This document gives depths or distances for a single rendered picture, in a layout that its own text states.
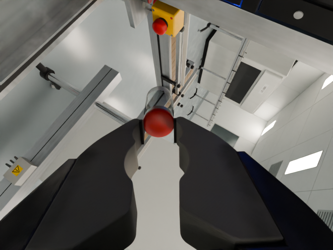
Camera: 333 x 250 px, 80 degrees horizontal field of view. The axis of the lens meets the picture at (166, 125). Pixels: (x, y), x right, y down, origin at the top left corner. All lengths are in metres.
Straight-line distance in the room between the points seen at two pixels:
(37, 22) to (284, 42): 0.48
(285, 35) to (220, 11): 0.14
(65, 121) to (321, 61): 1.20
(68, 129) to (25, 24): 0.89
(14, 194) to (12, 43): 0.99
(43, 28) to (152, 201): 1.41
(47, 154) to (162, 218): 0.92
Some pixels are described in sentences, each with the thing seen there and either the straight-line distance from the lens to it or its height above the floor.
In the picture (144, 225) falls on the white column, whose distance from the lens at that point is 1.68.
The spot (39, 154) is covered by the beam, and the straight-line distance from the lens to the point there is 1.33.
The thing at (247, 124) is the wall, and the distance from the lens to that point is 9.34.
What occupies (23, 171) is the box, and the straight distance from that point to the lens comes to 1.29.
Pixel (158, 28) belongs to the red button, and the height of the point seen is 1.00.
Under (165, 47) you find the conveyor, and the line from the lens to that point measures 0.88.
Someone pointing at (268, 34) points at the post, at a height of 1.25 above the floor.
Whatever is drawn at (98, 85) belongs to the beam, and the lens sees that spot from 1.35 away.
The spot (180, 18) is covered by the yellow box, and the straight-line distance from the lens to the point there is 0.61.
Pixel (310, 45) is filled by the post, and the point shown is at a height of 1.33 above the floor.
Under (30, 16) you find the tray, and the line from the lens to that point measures 0.47.
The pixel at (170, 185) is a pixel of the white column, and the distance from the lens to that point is 1.67.
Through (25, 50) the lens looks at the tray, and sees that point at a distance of 0.46.
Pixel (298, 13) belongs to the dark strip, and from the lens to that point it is 0.46.
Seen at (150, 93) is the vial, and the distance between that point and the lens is 0.16.
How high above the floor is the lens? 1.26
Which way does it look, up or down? 13 degrees down
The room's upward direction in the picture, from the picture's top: 121 degrees clockwise
